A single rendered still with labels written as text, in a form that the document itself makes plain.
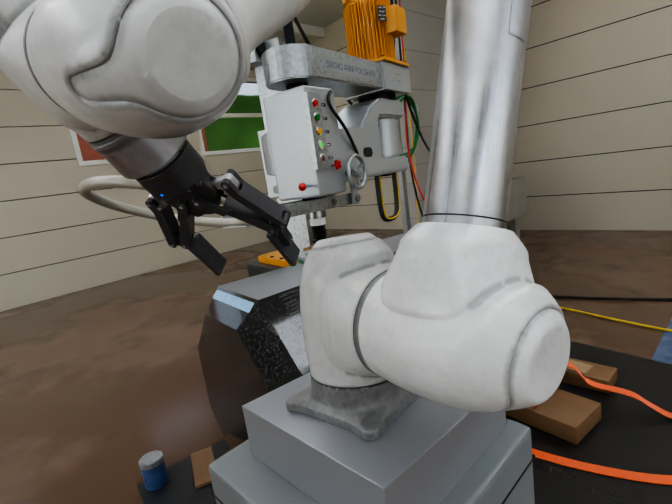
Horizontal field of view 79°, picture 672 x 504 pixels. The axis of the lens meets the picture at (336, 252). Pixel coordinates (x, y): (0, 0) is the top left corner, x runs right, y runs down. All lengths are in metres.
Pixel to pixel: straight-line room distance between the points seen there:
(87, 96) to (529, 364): 0.41
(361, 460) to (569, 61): 6.19
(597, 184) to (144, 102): 6.25
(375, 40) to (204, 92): 2.04
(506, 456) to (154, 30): 0.70
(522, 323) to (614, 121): 5.93
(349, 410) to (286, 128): 1.25
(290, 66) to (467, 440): 1.38
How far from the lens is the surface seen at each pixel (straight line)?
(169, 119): 0.29
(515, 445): 0.78
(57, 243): 7.46
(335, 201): 1.76
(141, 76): 0.27
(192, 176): 0.51
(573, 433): 2.10
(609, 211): 6.42
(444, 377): 0.45
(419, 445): 0.61
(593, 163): 6.39
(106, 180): 1.13
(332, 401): 0.65
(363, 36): 2.30
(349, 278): 0.57
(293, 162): 1.67
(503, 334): 0.43
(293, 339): 1.39
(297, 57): 1.69
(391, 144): 2.23
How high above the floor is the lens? 1.26
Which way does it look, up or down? 11 degrees down
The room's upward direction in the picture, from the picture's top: 8 degrees counter-clockwise
